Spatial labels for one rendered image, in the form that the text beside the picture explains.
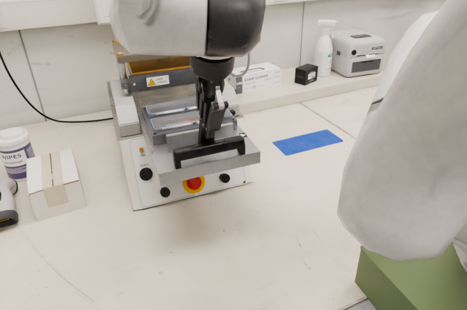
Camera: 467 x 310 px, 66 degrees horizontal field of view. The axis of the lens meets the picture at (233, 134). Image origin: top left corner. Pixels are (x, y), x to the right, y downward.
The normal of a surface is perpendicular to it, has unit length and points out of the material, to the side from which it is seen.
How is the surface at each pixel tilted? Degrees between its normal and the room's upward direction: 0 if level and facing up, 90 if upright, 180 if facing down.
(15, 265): 0
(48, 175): 1
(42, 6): 90
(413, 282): 45
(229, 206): 0
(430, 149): 107
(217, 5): 55
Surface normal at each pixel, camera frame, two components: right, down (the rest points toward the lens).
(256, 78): 0.46, 0.36
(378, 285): -0.93, 0.19
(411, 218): -0.31, 0.33
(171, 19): 0.10, 0.40
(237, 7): 0.14, -0.04
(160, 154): -0.02, -0.88
